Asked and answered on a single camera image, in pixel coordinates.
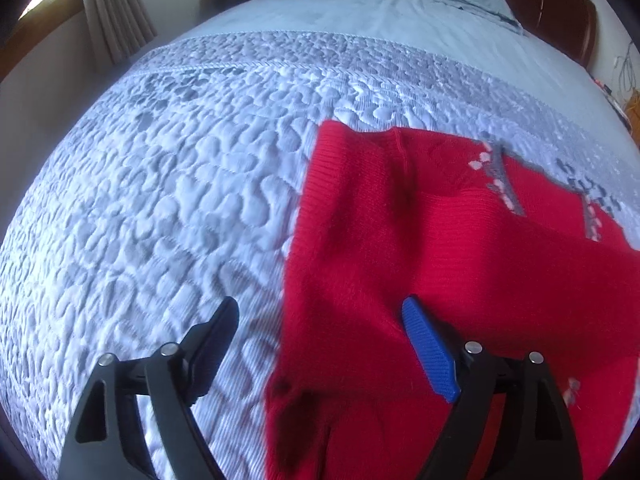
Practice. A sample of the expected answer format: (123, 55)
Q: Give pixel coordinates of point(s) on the brown wooden headboard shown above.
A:
(560, 15)

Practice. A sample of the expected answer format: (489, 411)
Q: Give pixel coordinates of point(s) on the yellow object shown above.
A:
(634, 115)

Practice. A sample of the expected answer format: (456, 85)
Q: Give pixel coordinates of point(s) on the light quilted bedspread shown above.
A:
(175, 185)

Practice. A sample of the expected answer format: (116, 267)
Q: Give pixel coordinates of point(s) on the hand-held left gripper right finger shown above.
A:
(430, 350)

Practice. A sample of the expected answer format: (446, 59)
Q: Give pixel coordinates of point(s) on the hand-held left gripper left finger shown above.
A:
(216, 339)

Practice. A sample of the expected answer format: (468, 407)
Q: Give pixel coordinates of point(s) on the red knitted sweater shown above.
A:
(400, 240)

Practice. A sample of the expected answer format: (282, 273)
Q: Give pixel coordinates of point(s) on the beige curtain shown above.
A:
(117, 10)

